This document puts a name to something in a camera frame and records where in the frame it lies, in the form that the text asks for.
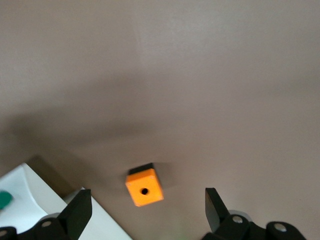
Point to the green push button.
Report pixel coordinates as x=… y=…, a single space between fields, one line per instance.
x=4 y=200

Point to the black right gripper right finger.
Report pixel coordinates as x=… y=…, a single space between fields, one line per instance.
x=220 y=220

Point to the orange button box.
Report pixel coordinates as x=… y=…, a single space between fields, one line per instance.
x=147 y=182

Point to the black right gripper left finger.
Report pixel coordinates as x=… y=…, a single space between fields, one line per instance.
x=72 y=215

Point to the white tray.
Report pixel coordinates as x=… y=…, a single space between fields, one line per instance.
x=32 y=185

